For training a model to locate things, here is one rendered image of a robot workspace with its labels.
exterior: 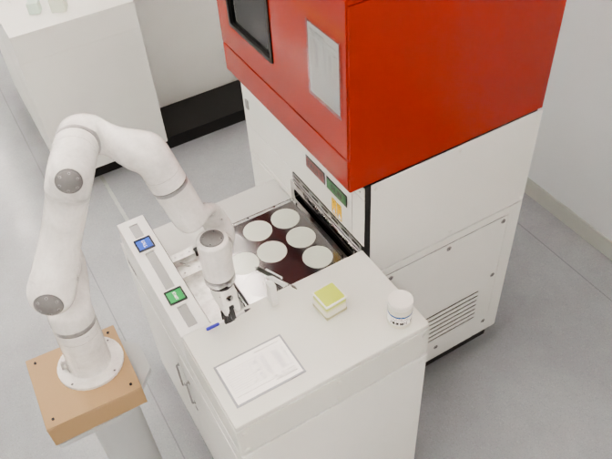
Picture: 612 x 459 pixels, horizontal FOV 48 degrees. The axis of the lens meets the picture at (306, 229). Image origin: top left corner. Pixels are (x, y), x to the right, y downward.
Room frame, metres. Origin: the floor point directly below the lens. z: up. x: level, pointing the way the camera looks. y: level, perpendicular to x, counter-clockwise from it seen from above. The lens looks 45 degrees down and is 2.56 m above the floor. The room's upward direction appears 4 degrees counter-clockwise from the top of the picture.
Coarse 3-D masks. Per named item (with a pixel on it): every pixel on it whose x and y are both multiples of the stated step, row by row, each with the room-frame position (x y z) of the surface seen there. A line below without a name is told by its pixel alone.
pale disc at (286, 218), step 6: (282, 210) 1.77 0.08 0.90; (288, 210) 1.76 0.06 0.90; (294, 210) 1.76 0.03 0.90; (276, 216) 1.74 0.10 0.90; (282, 216) 1.74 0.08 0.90; (288, 216) 1.74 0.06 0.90; (294, 216) 1.73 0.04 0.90; (276, 222) 1.71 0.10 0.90; (282, 222) 1.71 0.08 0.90; (288, 222) 1.70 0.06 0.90; (294, 222) 1.70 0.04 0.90; (282, 228) 1.68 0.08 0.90; (288, 228) 1.68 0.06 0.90
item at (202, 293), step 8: (192, 264) 1.56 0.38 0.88; (192, 280) 1.49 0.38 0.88; (200, 280) 1.48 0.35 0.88; (192, 288) 1.46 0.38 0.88; (200, 288) 1.45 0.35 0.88; (208, 288) 1.45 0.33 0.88; (200, 296) 1.42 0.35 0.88; (208, 296) 1.42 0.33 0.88; (200, 304) 1.39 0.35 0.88; (208, 304) 1.38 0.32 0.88; (216, 304) 1.38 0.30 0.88; (208, 312) 1.35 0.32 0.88; (216, 312) 1.35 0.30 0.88
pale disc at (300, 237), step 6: (294, 228) 1.67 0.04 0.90; (300, 228) 1.67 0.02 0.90; (306, 228) 1.67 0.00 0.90; (288, 234) 1.65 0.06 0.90; (294, 234) 1.64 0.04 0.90; (300, 234) 1.64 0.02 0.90; (306, 234) 1.64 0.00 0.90; (312, 234) 1.64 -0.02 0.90; (288, 240) 1.62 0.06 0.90; (294, 240) 1.61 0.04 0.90; (300, 240) 1.61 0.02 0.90; (306, 240) 1.61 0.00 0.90; (312, 240) 1.61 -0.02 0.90; (294, 246) 1.59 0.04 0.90; (300, 246) 1.59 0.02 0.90; (306, 246) 1.59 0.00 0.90
